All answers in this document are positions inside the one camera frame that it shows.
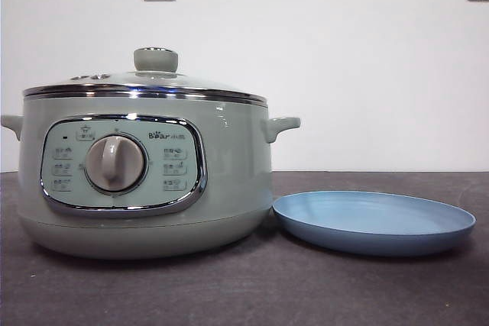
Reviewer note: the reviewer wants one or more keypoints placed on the glass lid with green knob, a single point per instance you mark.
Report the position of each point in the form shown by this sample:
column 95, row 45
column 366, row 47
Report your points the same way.
column 156, row 59

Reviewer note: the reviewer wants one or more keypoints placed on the pale green electric steamer pot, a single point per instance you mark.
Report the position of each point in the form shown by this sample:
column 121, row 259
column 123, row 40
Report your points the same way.
column 237, row 173

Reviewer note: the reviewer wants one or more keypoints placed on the blue round plate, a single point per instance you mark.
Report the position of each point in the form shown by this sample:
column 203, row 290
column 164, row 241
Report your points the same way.
column 366, row 223

